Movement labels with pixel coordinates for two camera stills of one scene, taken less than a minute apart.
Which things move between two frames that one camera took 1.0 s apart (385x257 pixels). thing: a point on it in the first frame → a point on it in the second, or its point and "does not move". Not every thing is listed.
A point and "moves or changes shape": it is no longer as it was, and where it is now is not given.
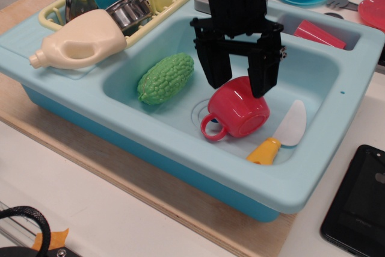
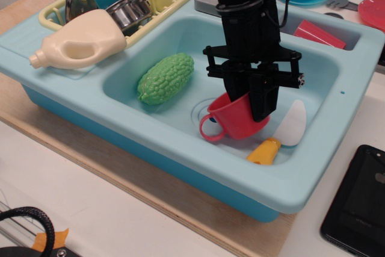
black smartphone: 355,218 does not move
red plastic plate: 372,11 does not move
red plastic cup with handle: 233,108 moves or changes shape
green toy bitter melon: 164,78 does not move
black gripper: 236,9 → 252,10
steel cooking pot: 133,10 does not move
